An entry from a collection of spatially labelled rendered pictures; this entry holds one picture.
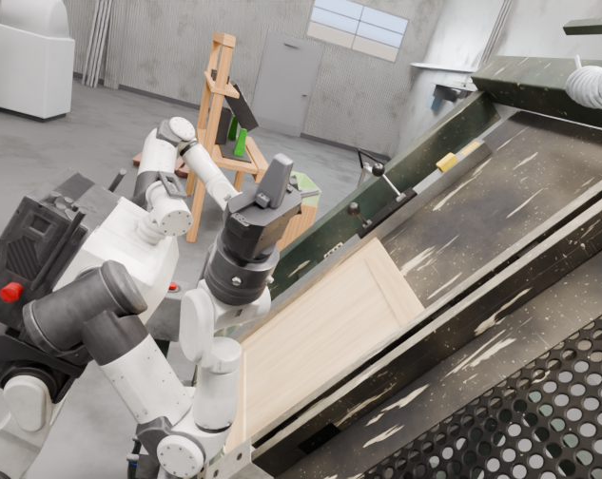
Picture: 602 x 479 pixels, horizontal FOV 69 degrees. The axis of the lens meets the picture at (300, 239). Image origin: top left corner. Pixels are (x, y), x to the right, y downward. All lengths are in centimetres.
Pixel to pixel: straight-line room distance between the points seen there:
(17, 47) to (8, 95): 67
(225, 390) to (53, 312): 28
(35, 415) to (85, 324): 46
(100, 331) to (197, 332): 18
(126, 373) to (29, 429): 48
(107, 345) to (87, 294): 8
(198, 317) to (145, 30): 1101
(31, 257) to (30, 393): 34
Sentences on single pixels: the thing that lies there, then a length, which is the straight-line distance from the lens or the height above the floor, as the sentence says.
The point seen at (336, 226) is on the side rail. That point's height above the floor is 128.
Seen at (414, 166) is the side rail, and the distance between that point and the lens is 148.
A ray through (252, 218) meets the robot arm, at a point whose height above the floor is 157.
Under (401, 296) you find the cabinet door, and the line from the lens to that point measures 101.
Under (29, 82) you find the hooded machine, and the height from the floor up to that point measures 51.
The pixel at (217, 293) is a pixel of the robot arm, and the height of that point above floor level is 144.
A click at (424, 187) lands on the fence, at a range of 125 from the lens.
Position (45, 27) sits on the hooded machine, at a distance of 715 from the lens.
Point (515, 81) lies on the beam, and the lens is 134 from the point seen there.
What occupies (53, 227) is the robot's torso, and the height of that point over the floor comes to 137.
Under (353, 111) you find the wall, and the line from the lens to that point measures 1144.
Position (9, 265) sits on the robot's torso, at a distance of 95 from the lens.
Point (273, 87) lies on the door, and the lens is 1114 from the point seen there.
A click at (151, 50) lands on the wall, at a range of 1148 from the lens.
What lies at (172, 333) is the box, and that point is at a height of 79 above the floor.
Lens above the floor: 175
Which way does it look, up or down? 22 degrees down
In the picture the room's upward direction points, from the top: 17 degrees clockwise
